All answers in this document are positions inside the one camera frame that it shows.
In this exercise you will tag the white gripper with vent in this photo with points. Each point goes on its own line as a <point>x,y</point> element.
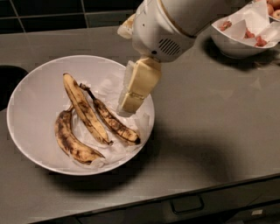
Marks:
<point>156,31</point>

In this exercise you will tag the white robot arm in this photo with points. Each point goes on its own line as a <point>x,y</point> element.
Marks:
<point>192,16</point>

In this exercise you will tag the white paper in large bowl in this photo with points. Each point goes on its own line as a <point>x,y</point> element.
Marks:
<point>118,152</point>

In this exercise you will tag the right dark spotted banana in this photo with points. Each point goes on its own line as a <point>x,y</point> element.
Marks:
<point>129,136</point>

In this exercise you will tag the small white bowl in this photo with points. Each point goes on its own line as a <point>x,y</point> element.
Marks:
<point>237,50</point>

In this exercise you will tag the large white bowl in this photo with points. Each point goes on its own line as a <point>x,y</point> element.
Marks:
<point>40,97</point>

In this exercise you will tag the left brown spotted banana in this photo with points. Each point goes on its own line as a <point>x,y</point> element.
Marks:
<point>69,143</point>

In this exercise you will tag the apples in far bowl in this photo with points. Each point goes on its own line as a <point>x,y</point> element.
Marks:
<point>273,8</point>

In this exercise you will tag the red fruit pieces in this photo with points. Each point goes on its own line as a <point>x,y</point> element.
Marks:
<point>240,32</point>

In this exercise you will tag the dark drawer handle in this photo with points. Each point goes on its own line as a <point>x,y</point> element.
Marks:
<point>187,204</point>

